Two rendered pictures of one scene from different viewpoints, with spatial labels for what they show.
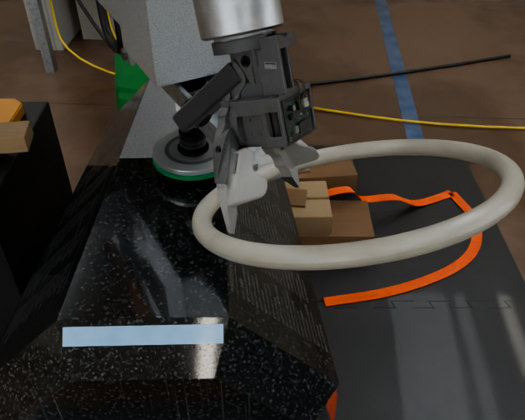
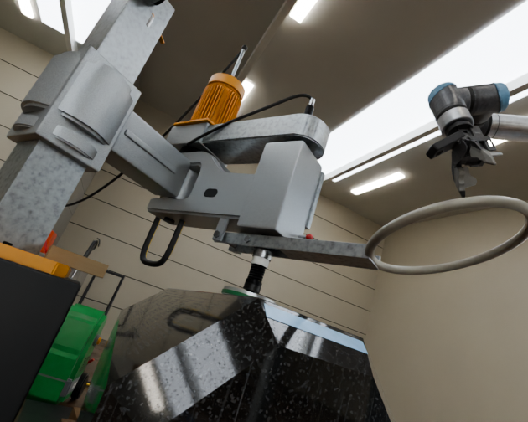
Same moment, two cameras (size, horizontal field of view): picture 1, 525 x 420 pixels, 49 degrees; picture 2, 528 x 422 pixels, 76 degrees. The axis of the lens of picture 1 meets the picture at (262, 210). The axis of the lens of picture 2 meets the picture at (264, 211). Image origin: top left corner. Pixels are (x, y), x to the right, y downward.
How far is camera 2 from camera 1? 125 cm
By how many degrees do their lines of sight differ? 63
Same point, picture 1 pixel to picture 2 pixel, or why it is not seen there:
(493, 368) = not seen: outside the picture
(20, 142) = (103, 268)
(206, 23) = (458, 113)
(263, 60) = (474, 131)
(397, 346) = not seen: outside the picture
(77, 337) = (276, 314)
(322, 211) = not seen: outside the picture
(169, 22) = (290, 202)
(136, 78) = (70, 338)
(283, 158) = (463, 180)
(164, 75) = (280, 224)
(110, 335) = (297, 321)
